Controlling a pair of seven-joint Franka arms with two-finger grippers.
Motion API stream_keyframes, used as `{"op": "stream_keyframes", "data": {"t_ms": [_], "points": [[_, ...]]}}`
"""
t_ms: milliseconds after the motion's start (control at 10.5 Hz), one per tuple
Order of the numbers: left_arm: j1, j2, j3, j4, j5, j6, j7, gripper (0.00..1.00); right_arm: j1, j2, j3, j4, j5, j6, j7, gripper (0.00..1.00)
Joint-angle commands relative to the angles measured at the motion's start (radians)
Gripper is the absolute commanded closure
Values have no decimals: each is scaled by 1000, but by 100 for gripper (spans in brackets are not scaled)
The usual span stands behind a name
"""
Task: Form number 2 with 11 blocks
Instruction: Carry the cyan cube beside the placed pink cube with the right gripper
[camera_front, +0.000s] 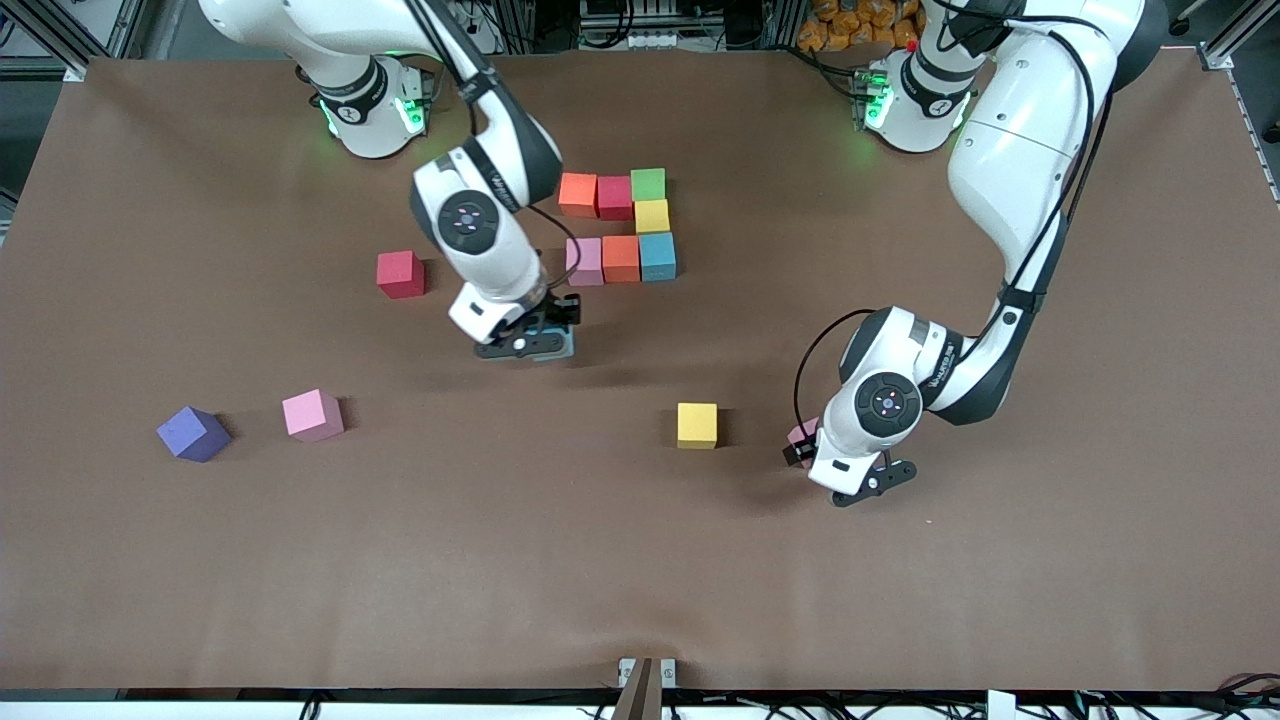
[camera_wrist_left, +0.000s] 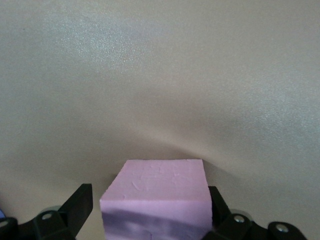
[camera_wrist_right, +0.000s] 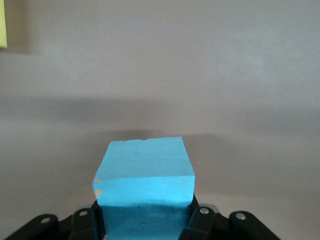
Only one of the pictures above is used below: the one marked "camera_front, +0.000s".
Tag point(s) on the pink foam cube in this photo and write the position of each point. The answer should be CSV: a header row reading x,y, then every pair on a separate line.
x,y
586,261
803,433
312,415

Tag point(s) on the blue foam cube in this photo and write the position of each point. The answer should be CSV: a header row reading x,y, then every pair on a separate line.
x,y
657,256
571,340

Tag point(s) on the orange foam cube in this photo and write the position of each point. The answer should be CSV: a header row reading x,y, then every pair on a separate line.
x,y
577,195
620,258

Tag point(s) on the yellow foam cube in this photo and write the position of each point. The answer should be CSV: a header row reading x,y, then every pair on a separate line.
x,y
652,216
697,425

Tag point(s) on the red foam cube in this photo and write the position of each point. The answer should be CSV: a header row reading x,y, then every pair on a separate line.
x,y
614,198
400,274

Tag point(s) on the green foam cube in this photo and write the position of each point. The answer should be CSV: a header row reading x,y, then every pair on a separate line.
x,y
648,184

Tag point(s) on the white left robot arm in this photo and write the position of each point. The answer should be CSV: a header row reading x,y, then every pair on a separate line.
x,y
1010,180

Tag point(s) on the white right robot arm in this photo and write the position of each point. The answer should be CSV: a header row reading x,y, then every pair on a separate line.
x,y
480,230

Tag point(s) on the brown paper table cover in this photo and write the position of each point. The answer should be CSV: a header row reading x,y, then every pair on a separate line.
x,y
640,580

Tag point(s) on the white power strip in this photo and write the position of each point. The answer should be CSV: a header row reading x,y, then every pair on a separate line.
x,y
650,40
485,40

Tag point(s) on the small white block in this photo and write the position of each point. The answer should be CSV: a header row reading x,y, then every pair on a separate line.
x,y
1000,705

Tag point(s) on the brown vertical bar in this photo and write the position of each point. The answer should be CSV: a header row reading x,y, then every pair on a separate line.
x,y
640,695

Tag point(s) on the purple foam cube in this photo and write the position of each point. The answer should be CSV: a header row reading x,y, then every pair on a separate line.
x,y
193,433

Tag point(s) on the pile of orange bags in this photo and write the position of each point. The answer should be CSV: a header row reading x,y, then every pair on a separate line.
x,y
860,25

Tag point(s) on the silver metal bracket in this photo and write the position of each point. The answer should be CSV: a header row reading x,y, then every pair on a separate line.
x,y
668,672

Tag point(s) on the aluminium frame profile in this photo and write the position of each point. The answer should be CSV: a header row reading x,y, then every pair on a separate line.
x,y
1225,48
50,38

